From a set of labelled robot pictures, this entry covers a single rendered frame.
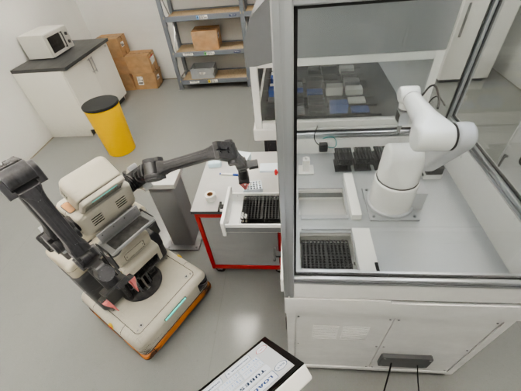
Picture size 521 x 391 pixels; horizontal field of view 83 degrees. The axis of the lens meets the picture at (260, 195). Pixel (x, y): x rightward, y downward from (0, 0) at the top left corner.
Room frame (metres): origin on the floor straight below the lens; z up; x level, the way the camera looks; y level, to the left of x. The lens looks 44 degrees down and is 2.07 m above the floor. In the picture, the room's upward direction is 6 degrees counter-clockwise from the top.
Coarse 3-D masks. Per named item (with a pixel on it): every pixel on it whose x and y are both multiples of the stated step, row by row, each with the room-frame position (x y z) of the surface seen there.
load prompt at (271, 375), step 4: (272, 372) 0.25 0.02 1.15; (264, 376) 0.25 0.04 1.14; (268, 376) 0.24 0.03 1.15; (272, 376) 0.24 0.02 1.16; (276, 376) 0.24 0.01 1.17; (260, 380) 0.24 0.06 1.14; (264, 380) 0.23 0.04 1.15; (268, 380) 0.23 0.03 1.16; (272, 380) 0.23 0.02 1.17; (256, 384) 0.23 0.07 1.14; (260, 384) 0.23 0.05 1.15; (264, 384) 0.22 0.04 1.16; (268, 384) 0.22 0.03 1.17; (252, 388) 0.22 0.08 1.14; (256, 388) 0.22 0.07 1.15; (260, 388) 0.21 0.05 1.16; (264, 388) 0.21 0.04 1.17
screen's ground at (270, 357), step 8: (248, 352) 0.37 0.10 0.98; (264, 352) 0.34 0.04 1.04; (272, 352) 0.33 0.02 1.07; (240, 360) 0.34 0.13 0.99; (264, 360) 0.31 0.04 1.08; (272, 360) 0.30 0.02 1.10; (280, 360) 0.29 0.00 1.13; (240, 368) 0.31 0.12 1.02; (264, 368) 0.28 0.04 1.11; (288, 368) 0.25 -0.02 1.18; (224, 376) 0.30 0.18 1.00; (256, 376) 0.26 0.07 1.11; (280, 376) 0.23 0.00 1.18; (240, 384) 0.25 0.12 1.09; (248, 384) 0.24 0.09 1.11; (272, 384) 0.22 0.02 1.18
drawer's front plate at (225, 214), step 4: (228, 188) 1.29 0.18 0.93; (228, 192) 1.25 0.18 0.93; (228, 196) 1.22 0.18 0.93; (228, 200) 1.19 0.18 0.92; (232, 200) 1.27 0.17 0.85; (224, 204) 1.16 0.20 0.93; (228, 204) 1.17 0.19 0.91; (224, 208) 1.13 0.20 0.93; (228, 208) 1.16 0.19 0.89; (224, 212) 1.10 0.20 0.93; (228, 212) 1.14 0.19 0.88; (224, 216) 1.06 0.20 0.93; (228, 216) 1.13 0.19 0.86; (220, 220) 1.04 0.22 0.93; (224, 220) 1.05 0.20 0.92; (228, 220) 1.11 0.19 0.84; (220, 224) 1.02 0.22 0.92; (224, 224) 1.03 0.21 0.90; (224, 228) 1.02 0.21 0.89; (224, 232) 1.02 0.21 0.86
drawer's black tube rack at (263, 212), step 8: (248, 200) 1.23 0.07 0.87; (256, 200) 1.19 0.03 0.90; (264, 200) 1.22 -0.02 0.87; (272, 200) 1.17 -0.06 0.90; (248, 208) 1.13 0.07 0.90; (256, 208) 1.13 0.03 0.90; (264, 208) 1.15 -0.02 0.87; (272, 208) 1.11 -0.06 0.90; (248, 216) 1.07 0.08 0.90; (256, 216) 1.06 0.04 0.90; (264, 216) 1.06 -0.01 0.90; (272, 216) 1.05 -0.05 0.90
